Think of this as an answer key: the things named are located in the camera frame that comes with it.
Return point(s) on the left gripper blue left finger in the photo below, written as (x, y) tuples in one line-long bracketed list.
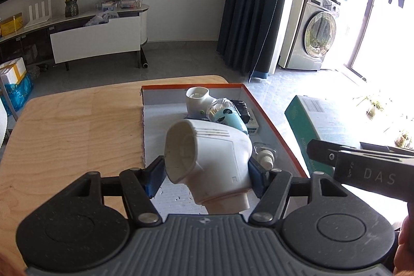
[(153, 176)]

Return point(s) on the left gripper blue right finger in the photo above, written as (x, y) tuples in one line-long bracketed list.
[(259, 177)]

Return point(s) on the clear refill bottle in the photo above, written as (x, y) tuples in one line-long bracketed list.
[(265, 155)]

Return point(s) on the black charger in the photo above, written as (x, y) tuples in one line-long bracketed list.
[(242, 110)]

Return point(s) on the teal carton box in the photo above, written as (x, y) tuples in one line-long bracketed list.
[(309, 119)]

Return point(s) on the blue toothpick jar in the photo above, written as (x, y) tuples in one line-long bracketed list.
[(223, 111)]

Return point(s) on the white green plug-in vaporizer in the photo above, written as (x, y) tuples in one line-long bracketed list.
[(198, 99)]

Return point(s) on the white small carton box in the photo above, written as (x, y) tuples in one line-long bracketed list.
[(252, 126)]

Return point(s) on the person's right hand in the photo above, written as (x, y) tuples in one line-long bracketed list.
[(403, 260)]

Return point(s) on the orange white box lid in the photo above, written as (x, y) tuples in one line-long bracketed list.
[(165, 105)]

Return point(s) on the washing machine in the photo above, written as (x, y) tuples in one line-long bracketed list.
[(310, 34)]

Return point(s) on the white TV cabinet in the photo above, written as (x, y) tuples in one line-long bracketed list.
[(71, 39)]

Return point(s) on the round dark side table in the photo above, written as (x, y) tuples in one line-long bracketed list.
[(7, 124)]

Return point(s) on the blue plastic bag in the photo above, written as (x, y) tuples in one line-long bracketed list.
[(19, 93)]

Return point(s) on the dark blue curtain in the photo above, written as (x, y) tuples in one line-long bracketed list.
[(248, 35)]

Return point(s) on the cardboard box on floor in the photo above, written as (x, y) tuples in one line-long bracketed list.
[(12, 72)]

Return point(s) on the white router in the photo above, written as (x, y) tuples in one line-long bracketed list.
[(39, 13)]

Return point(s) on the yellow box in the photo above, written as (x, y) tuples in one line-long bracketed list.
[(11, 25)]

